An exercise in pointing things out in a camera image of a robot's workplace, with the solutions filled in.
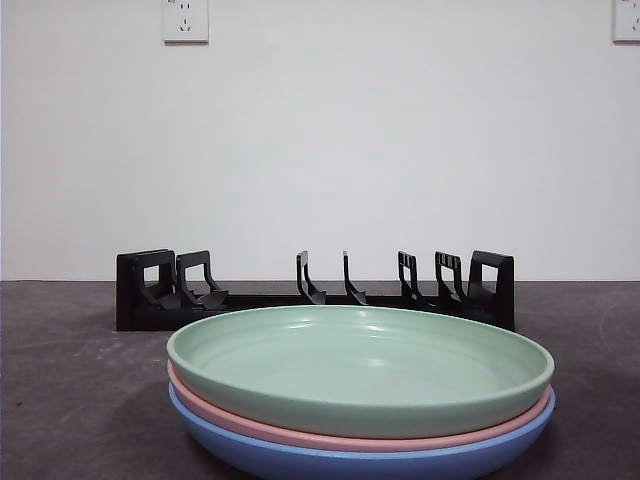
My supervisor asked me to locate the black plastic dish rack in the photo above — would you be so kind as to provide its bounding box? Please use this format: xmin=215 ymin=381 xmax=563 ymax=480
xmin=115 ymin=248 xmax=516 ymax=332

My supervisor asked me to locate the pink round plate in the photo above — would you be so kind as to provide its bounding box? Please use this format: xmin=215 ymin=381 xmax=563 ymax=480
xmin=166 ymin=360 xmax=557 ymax=454

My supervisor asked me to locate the white wall socket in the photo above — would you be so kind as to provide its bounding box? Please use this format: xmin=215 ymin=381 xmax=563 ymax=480
xmin=613 ymin=0 xmax=640 ymax=43
xmin=163 ymin=0 xmax=210 ymax=44

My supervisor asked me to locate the blue round plate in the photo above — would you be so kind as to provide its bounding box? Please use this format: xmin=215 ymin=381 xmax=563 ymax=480
xmin=168 ymin=382 xmax=557 ymax=480

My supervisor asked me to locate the green round plate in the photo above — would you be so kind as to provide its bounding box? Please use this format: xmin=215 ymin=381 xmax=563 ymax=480
xmin=165 ymin=304 xmax=555 ymax=440

